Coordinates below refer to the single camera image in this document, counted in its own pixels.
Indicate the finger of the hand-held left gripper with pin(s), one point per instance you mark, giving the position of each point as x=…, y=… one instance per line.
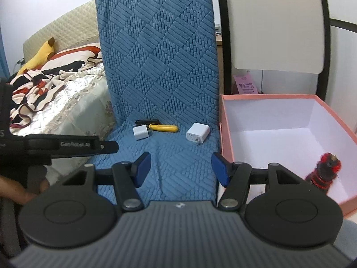
x=72, y=145

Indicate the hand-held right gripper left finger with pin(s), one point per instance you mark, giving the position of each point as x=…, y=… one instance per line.
x=142, y=167

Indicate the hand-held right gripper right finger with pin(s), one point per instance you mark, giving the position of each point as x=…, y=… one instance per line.
x=220, y=169

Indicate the small white charger plug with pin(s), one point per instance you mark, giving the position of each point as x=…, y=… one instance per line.
x=139, y=133

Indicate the large white charger plug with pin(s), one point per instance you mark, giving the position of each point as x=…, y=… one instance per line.
x=196, y=133

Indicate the black stick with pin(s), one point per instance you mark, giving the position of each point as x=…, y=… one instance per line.
x=146, y=122

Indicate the pink cardboard box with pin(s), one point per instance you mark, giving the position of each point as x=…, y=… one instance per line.
x=279, y=114

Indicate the person's left hand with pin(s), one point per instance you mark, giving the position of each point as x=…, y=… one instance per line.
x=16, y=189

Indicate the printed blanket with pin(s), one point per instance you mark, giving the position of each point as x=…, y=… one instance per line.
x=41, y=81

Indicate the pink carton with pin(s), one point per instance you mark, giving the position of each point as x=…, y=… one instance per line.
x=245, y=85

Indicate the orange and white pillow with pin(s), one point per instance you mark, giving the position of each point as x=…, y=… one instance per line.
x=75, y=51

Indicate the yellow plush toy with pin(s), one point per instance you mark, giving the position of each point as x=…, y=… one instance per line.
x=36, y=58

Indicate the blue curtain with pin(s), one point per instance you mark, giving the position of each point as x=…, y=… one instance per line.
x=3, y=50

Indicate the red and black figurine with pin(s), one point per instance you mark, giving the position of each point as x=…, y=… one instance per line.
x=325, y=173

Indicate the chair with blue textured cover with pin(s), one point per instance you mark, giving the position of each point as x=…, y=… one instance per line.
x=156, y=61

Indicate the white cabinet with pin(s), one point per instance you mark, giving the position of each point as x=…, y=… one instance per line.
x=344, y=75

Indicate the white chair with black frame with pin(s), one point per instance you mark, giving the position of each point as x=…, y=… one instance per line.
x=273, y=28

